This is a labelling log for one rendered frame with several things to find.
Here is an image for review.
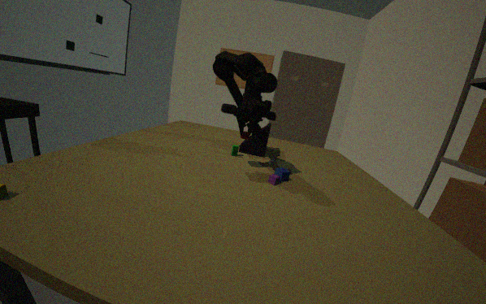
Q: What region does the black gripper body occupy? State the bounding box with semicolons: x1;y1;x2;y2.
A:
221;90;276;120

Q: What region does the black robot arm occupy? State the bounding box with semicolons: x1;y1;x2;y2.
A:
213;51;278;115

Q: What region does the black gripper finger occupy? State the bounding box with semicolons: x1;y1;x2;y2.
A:
233;114;246;136
248;116;263;134

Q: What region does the purple block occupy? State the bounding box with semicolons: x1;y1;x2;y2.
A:
268;174;280;185

